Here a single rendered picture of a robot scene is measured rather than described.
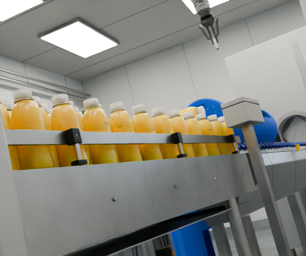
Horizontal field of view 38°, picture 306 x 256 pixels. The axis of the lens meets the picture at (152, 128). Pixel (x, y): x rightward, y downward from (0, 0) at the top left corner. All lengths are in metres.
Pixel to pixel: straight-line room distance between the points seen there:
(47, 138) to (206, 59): 6.95
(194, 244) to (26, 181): 2.11
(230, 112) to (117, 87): 6.59
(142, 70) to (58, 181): 7.30
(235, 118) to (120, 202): 0.85
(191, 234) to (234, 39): 5.33
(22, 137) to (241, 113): 1.06
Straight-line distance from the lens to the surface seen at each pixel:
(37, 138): 0.91
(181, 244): 2.88
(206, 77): 7.73
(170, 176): 1.26
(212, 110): 2.21
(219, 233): 2.20
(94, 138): 1.05
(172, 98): 7.85
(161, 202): 1.19
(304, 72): 3.53
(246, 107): 1.75
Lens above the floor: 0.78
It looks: 10 degrees up
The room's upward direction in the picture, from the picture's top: 14 degrees counter-clockwise
